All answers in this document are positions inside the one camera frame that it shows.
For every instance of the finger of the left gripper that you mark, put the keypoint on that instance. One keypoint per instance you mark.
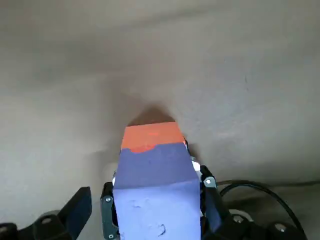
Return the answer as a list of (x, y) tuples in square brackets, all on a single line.
[(108, 215), (208, 181)]

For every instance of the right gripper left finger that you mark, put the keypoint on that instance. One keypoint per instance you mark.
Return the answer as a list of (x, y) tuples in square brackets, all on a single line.
[(45, 227)]

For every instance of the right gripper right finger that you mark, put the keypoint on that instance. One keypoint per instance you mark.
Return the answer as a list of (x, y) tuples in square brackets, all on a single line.
[(237, 227)]

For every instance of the purple foam block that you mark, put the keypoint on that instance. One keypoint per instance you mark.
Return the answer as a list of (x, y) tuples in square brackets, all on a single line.
[(155, 200)]

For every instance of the orange foam block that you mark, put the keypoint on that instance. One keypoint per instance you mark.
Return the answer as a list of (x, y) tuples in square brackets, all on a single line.
[(150, 137)]

